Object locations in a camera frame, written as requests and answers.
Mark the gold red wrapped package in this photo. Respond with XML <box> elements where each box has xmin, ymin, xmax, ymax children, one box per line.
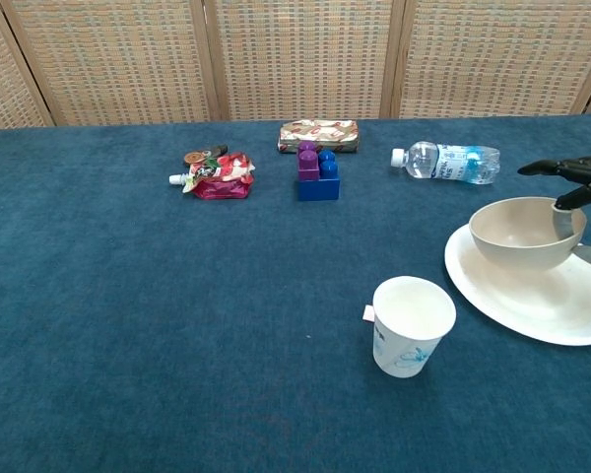
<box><xmin>277</xmin><ymin>118</ymin><xmax>361</xmax><ymax>155</ymax></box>

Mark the woven rattan folding screen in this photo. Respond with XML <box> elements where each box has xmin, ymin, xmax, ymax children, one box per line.
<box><xmin>0</xmin><ymin>0</ymin><xmax>591</xmax><ymax>133</ymax></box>

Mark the blue toy building block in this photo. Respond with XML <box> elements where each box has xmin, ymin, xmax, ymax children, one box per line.
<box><xmin>296</xmin><ymin>150</ymin><xmax>342</xmax><ymax>202</ymax></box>

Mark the beige bowl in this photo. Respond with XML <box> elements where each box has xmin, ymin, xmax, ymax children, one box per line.
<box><xmin>468</xmin><ymin>196</ymin><xmax>588</xmax><ymax>271</ymax></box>

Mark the brown correction tape dispenser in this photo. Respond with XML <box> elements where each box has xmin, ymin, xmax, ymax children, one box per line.
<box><xmin>184</xmin><ymin>143</ymin><xmax>230</xmax><ymax>167</ymax></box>

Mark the purple toy building block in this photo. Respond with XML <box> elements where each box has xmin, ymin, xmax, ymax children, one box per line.
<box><xmin>296</xmin><ymin>140</ymin><xmax>321</xmax><ymax>182</ymax></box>

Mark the red spouted drink pouch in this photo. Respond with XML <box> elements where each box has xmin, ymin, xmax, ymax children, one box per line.
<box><xmin>168</xmin><ymin>152</ymin><xmax>256</xmax><ymax>201</ymax></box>

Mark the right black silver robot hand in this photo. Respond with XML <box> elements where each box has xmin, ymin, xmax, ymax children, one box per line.
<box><xmin>516</xmin><ymin>156</ymin><xmax>591</xmax><ymax>272</ymax></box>

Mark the white paper cup blue print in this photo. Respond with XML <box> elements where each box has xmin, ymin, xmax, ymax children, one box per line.
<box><xmin>371</xmin><ymin>275</ymin><xmax>457</xmax><ymax>379</ymax></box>

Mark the clear plastic water bottle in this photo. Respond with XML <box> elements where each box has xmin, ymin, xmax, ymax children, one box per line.
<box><xmin>391</xmin><ymin>140</ymin><xmax>501</xmax><ymax>186</ymax></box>

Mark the blue felt table cover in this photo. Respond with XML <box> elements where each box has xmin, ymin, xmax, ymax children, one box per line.
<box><xmin>0</xmin><ymin>113</ymin><xmax>591</xmax><ymax>473</ymax></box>

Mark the white round plate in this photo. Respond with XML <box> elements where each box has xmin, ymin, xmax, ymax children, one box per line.
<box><xmin>443</xmin><ymin>224</ymin><xmax>591</xmax><ymax>347</ymax></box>

